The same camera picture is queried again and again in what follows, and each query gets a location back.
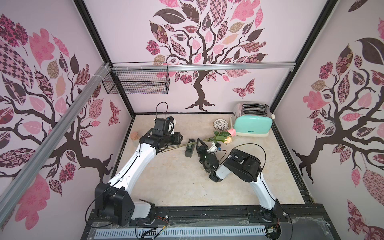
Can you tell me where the black tape dispenser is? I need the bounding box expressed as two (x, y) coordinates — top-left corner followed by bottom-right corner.
(185, 139), (196, 158)

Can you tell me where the peach rose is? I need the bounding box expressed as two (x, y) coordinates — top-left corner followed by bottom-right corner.
(202, 136), (232, 144)

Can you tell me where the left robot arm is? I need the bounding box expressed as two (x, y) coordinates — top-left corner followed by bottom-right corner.
(86, 117), (183, 229)

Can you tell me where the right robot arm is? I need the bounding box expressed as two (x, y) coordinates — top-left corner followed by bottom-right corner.
(196, 139), (289, 224)

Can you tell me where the glass jar with cork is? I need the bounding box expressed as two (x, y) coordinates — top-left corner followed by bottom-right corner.
(130, 132), (140, 142)

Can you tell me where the white patterned bowl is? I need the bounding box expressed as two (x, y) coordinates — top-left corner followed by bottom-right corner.
(213, 119), (230, 132)

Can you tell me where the mint green toaster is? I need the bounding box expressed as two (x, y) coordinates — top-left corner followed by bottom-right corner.
(231, 102), (275, 137)

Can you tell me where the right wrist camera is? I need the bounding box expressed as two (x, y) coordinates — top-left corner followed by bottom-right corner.
(208, 143), (221, 153)

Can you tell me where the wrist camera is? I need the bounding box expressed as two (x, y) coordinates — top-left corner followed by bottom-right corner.
(208, 143), (221, 153)
(166, 117), (175, 134)

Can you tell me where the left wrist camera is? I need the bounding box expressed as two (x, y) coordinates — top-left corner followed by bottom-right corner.
(166, 117), (175, 134)

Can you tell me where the black wire basket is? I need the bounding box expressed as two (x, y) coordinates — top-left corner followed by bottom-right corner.
(102, 62), (171, 95)

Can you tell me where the white slotted cable duct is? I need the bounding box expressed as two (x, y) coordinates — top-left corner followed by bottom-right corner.
(92, 226), (267, 240)

